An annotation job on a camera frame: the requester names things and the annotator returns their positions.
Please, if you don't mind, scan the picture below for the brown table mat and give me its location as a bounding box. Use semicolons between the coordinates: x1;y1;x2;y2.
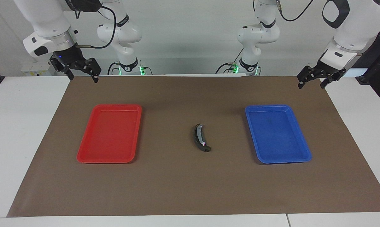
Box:
6;76;380;218

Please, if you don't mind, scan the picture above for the white wall socket box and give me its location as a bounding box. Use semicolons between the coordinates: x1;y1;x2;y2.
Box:
21;61;56;77

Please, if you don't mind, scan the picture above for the curved brake shoe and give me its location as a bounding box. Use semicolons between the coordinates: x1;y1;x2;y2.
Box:
193;123;213;153

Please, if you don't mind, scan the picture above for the black base cable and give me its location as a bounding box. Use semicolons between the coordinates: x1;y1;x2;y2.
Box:
107;61;121;76
215;47;244;75

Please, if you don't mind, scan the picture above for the blue plastic tray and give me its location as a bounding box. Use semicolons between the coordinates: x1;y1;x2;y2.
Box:
245;105;312;164

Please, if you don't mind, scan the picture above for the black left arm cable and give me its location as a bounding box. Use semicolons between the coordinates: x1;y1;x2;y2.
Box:
276;0;315;22

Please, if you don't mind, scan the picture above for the red plastic tray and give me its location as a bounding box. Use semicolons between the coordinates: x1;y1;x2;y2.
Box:
77;104;142;164

